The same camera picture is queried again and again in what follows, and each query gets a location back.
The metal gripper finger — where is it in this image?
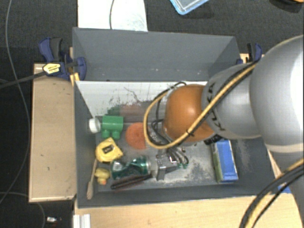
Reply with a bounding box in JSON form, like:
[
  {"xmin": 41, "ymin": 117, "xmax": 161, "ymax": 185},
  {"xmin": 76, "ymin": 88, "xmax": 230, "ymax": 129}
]
[
  {"xmin": 155, "ymin": 157, "xmax": 170, "ymax": 168},
  {"xmin": 156, "ymin": 166, "xmax": 167, "ymax": 181}
]

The crushed green can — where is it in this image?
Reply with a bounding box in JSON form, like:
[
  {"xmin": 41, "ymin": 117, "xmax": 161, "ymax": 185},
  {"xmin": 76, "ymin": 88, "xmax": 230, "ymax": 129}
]
[{"xmin": 110, "ymin": 156, "xmax": 152, "ymax": 181}]

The black ribbed brush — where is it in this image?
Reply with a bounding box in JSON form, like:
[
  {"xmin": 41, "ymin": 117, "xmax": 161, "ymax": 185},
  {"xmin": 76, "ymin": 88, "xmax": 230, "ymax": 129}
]
[{"xmin": 110, "ymin": 173, "xmax": 152, "ymax": 191}]

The orange fuzzy ball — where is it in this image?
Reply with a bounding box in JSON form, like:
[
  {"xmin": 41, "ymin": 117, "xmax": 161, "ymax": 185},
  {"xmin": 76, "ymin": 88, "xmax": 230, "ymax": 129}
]
[{"xmin": 125, "ymin": 122, "xmax": 148, "ymax": 151}]

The blue and green box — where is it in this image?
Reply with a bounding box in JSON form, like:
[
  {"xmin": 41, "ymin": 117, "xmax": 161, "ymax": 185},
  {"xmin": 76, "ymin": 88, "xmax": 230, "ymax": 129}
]
[{"xmin": 210, "ymin": 139, "xmax": 239, "ymax": 184}]

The yellow tape measure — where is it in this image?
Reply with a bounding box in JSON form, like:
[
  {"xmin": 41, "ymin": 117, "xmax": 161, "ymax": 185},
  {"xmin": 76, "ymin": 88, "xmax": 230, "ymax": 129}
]
[{"xmin": 95, "ymin": 137, "xmax": 124, "ymax": 164}]

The yellow rubber duck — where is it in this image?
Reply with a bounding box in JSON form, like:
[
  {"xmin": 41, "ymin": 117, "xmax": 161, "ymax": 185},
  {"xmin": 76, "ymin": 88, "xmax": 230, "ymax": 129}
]
[{"xmin": 94, "ymin": 167, "xmax": 111, "ymax": 186}]

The green toy block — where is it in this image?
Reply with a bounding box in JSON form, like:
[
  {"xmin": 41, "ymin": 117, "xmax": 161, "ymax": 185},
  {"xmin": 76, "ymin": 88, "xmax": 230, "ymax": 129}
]
[{"xmin": 101, "ymin": 114, "xmax": 124, "ymax": 140}]

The clear bottle with white cap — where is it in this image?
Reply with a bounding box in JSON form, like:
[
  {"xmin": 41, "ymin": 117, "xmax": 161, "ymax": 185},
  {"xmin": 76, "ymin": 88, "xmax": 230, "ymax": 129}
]
[{"xmin": 88, "ymin": 114, "xmax": 147, "ymax": 134}]

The grey metal bin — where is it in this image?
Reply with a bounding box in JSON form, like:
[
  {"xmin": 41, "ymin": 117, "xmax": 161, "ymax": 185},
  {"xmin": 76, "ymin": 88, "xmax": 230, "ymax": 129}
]
[{"xmin": 72, "ymin": 27, "xmax": 281, "ymax": 209}]

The pale wood flat board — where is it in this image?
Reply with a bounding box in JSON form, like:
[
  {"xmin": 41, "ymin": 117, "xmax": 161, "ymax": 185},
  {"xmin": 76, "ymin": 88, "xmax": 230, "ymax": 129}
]
[{"xmin": 28, "ymin": 63, "xmax": 78, "ymax": 203}]

